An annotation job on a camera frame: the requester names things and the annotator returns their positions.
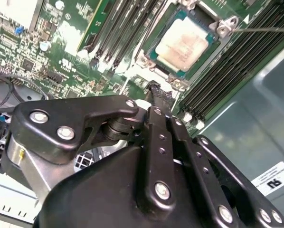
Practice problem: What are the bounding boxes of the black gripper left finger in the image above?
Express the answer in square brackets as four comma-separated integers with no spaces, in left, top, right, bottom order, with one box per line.
[10,80,178,216]

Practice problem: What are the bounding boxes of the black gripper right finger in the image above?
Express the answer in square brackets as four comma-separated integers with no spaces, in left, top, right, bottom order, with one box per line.
[161,91,284,228]

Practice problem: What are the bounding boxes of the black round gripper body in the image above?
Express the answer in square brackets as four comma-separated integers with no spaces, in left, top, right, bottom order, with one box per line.
[32,145,218,228]

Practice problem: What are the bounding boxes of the silver square CPU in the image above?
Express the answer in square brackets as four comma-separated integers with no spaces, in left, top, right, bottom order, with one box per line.
[154,17,217,72]

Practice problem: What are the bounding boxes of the thin metal locking lever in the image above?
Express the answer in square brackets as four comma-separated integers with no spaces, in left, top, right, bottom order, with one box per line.
[231,25,284,33]

